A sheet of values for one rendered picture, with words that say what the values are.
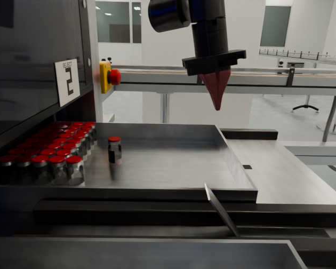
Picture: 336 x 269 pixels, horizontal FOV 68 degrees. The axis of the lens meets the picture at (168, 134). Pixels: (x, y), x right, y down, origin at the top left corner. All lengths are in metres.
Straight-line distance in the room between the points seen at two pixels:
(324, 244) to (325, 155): 1.42
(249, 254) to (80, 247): 0.15
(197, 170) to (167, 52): 1.53
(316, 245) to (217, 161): 0.22
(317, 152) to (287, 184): 1.25
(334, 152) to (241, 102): 0.72
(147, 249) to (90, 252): 0.05
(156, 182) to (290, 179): 0.21
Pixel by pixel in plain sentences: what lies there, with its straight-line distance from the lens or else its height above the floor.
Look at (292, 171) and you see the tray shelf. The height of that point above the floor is 0.88.
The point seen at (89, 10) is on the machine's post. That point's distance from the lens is 0.56.
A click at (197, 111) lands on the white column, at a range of 1.97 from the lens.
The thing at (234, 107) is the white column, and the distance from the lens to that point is 2.02.
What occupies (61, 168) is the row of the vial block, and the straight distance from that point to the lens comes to 0.37.
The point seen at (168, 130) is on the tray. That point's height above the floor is 0.90.
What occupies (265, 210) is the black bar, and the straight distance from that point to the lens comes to 0.32.
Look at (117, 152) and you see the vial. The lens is 0.42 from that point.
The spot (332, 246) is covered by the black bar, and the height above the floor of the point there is 0.90.
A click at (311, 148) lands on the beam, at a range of 1.64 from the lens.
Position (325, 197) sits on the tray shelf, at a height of 0.88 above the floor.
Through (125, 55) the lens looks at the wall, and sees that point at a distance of 8.52.
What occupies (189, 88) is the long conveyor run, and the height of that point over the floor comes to 0.86.
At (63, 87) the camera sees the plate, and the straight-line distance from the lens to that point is 0.40.
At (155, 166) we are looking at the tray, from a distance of 0.43.
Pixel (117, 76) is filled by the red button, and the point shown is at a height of 1.00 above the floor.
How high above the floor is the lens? 1.08
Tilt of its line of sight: 20 degrees down
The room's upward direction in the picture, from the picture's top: 1 degrees clockwise
